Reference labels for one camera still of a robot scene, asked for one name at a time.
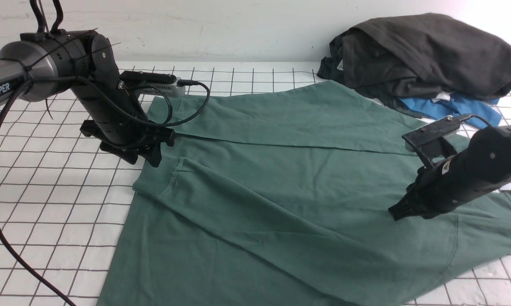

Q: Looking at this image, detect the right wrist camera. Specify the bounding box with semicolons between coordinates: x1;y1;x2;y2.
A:
403;114;474;169

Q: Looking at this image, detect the green long-sleeve shirt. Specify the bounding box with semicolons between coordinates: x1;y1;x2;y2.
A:
97;81;511;306

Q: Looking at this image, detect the white garment under pile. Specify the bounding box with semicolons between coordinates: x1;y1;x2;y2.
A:
431;92;451;103

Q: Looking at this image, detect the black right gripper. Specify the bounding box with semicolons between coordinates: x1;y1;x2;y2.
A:
389;126;511;221

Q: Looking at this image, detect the dark grey garment pile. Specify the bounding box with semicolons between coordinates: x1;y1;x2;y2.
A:
317;13;511;116

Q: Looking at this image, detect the white grid tablecloth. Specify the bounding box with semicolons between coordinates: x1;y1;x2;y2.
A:
0;61;511;306

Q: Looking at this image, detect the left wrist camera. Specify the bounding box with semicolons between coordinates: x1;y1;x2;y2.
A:
119;71;186;97

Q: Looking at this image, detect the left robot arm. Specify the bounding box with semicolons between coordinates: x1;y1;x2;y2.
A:
0;30;176;167

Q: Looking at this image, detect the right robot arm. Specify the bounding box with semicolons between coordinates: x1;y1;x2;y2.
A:
388;116;511;221

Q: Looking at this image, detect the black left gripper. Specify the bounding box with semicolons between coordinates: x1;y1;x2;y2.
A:
71;80;176;167

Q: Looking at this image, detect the blue garment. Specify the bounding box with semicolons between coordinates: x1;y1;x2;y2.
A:
399;93;502;129

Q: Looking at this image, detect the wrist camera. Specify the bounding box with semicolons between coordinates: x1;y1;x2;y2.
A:
403;114;474;169
119;71;186;97

